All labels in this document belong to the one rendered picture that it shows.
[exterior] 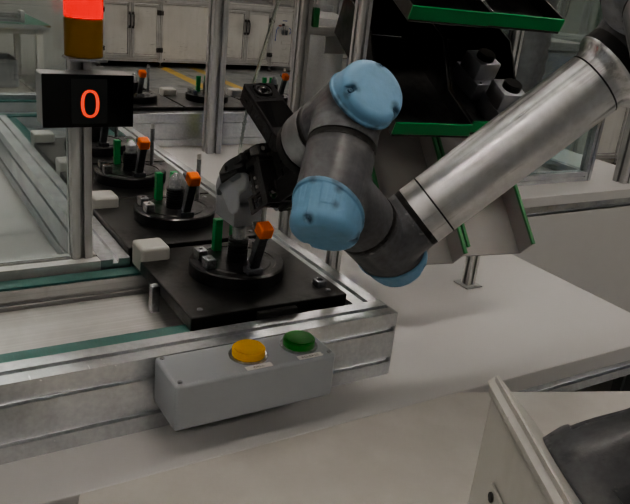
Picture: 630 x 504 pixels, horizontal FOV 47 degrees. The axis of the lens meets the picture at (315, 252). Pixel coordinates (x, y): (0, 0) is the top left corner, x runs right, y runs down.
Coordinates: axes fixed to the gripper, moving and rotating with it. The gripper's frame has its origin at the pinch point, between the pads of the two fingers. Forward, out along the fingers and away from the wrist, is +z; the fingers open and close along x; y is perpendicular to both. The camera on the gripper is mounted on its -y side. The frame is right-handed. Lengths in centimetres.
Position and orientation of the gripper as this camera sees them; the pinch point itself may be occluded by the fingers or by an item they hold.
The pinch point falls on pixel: (238, 184)
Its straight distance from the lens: 106.0
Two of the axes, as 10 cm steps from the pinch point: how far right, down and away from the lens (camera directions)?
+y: 2.2, 9.6, -1.7
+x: 8.5, -1.0, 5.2
